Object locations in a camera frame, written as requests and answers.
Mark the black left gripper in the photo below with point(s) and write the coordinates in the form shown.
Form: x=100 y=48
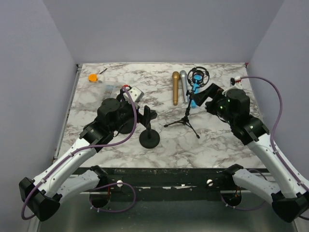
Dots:
x=147 y=115

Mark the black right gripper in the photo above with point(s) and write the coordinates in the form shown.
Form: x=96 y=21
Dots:
x=214 y=91

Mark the blue foam-head microphone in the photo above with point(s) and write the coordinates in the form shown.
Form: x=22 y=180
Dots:
x=195 y=88

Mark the black tripod shock-mount stand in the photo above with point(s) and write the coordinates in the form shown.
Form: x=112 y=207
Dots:
x=191 y=82

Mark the black round-base microphone stand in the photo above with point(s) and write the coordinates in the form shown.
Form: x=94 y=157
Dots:
x=149 y=138

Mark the black stand holding gold microphone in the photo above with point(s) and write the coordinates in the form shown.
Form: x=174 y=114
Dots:
x=127 y=128

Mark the silver mesh-head microphone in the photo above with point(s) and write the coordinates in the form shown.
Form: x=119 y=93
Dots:
x=183 y=78

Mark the gold microphone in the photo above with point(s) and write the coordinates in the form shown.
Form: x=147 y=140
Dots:
x=176 y=88

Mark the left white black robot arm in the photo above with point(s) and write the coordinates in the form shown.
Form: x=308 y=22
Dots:
x=114 y=124

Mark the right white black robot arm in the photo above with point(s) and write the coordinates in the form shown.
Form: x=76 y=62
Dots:
x=289 y=195

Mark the orange round cap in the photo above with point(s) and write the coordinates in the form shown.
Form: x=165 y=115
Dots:
x=93 y=77

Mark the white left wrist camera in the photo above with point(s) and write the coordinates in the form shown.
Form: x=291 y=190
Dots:
x=135 y=93

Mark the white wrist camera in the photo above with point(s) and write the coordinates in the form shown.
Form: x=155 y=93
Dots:
x=135 y=93
x=236 y=83

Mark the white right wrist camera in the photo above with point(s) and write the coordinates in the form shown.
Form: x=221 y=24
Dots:
x=236 y=83

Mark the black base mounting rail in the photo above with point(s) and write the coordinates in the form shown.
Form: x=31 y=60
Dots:
x=165 y=184

